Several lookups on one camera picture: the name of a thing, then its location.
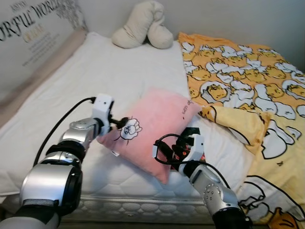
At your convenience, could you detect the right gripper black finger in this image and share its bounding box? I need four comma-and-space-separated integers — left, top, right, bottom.
160, 141, 176, 165

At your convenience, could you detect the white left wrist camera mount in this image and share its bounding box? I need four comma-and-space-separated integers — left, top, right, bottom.
91, 94, 115, 136

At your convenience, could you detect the white quilted mattress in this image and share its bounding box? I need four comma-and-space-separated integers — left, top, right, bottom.
0, 31, 267, 225

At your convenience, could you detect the printed scroll pattern headboard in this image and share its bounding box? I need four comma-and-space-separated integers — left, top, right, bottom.
0, 0, 89, 127

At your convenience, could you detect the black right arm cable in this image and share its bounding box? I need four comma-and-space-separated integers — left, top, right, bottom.
154, 133, 233, 190

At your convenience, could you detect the dark red snack packet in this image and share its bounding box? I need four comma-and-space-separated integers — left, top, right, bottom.
174, 126, 201, 161

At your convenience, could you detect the pink pillow with cartoon print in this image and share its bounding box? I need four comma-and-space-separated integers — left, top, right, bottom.
97, 87, 203, 185

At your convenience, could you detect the yellow cartoon egg quilt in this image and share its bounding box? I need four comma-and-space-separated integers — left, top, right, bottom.
178, 32, 305, 229

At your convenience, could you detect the cream folded pillow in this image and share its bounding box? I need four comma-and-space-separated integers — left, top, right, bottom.
112, 0, 174, 50

